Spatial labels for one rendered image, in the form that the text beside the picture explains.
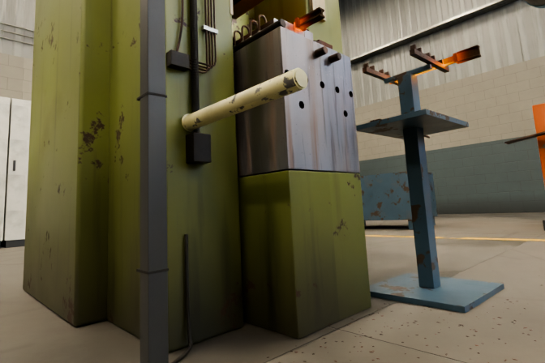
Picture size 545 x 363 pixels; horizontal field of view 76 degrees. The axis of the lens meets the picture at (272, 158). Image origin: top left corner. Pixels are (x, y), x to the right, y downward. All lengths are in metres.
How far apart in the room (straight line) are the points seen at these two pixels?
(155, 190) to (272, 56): 0.60
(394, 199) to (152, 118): 4.19
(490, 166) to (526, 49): 2.43
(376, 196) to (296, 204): 3.82
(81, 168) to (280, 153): 0.72
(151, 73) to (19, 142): 5.44
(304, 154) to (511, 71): 7.95
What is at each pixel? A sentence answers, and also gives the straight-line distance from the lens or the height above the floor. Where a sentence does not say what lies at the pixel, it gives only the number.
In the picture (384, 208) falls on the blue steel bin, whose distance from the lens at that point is 4.79.
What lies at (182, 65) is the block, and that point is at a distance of 1.08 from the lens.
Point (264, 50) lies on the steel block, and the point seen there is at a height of 0.86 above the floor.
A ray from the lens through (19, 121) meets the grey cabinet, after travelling 6.22.
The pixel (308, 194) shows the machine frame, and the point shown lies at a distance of 1.07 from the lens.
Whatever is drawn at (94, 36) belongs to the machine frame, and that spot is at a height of 1.03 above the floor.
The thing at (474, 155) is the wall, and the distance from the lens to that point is 8.74.
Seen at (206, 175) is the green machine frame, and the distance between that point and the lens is 1.07.
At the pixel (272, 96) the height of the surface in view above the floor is 0.60.
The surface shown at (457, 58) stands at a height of 0.93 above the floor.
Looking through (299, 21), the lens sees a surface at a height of 1.00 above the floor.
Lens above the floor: 0.36
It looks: 8 degrees up
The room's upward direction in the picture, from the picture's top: 3 degrees counter-clockwise
